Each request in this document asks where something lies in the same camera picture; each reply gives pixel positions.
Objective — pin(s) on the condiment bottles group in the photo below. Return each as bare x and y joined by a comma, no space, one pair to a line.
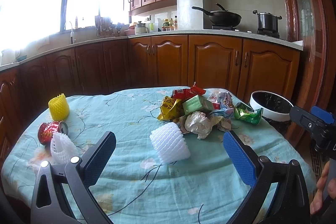
170,24

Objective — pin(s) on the teal floral tablecloth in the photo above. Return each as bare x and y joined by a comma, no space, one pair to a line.
133,188

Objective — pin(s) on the yellow foam fruit net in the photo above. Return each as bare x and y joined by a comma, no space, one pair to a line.
59,108

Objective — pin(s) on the kitchen window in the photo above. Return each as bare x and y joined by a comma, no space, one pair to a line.
27,21

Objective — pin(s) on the red snack wrapper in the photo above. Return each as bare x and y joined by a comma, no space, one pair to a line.
187,93

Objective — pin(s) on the large white foam net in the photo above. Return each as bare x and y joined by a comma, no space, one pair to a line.
169,143

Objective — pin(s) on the green drink carton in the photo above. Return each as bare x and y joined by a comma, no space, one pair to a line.
197,103

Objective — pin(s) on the kitchen faucet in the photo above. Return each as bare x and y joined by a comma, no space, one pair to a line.
72,33

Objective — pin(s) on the wooden glass door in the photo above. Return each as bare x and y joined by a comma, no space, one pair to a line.
313,22

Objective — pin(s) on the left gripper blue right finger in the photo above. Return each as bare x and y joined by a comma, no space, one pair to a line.
243,157

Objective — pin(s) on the red crushed drink can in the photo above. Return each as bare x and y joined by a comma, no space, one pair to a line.
46,131

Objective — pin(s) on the knife block with utensils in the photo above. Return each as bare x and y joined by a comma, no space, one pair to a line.
106,28

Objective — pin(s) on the small white foam net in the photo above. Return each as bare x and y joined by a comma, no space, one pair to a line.
62,148

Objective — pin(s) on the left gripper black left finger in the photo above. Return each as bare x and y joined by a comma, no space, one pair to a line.
96,157

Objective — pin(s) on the red white milk carton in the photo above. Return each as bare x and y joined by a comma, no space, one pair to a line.
215,99

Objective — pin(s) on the wooden lower cabinets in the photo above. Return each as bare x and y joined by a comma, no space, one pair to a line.
239,65

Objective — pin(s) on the black wok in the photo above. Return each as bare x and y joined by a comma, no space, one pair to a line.
221,17

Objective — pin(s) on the person's right hand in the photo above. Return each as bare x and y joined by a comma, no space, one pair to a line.
316,204

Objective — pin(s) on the white round trash bin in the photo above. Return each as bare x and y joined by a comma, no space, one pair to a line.
275,107

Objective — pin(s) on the gas stove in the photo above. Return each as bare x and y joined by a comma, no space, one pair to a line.
260,32

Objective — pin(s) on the yellow snack wrapper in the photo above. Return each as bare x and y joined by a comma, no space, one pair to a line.
170,109

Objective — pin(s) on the crushed green can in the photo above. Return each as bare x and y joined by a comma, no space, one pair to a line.
245,113

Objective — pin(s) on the black stock pot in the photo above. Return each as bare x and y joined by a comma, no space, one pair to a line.
267,22

